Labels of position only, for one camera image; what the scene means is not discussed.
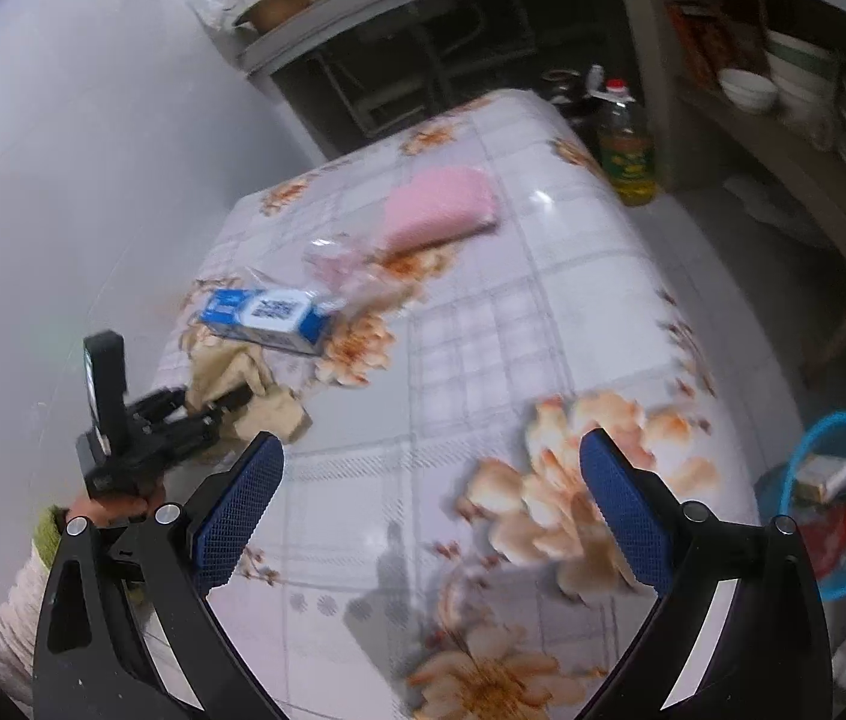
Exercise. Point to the clear plastic bag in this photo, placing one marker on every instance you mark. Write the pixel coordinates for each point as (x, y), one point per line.
(344, 275)

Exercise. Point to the floral tablecloth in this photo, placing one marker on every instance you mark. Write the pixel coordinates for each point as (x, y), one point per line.
(432, 551)

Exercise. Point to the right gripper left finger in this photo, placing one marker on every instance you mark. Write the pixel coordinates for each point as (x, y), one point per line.
(90, 659)

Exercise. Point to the cooking oil bottle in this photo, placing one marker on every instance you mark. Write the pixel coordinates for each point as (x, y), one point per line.
(627, 149)

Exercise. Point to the yellow white medicine box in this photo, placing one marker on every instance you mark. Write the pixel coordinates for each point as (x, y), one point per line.
(820, 478)

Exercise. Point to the blue white medicine box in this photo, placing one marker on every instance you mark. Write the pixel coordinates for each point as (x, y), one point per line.
(279, 318)

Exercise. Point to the brown paper napkin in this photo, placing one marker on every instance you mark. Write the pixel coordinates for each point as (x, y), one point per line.
(219, 368)

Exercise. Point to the red snack wrapper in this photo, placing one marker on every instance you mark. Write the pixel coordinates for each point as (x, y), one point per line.
(824, 534)

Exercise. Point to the white bowl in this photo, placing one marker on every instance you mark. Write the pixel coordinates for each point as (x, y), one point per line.
(748, 91)

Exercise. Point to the brass pot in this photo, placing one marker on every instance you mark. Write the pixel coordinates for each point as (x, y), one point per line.
(266, 15)

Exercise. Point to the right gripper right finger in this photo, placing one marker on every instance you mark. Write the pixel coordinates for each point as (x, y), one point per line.
(771, 659)

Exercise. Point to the white knit sleeve forearm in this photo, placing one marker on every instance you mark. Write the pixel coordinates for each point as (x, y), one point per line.
(19, 613)

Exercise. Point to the stack of white plates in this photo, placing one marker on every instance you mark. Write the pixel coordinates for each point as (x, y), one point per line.
(811, 90)

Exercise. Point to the person's left hand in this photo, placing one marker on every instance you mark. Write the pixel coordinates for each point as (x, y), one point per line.
(106, 510)

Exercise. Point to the pink sponge cloth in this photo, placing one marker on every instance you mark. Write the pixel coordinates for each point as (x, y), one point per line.
(439, 205)

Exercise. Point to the blue plastic trash basket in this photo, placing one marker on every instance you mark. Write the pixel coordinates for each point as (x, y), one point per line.
(774, 490)

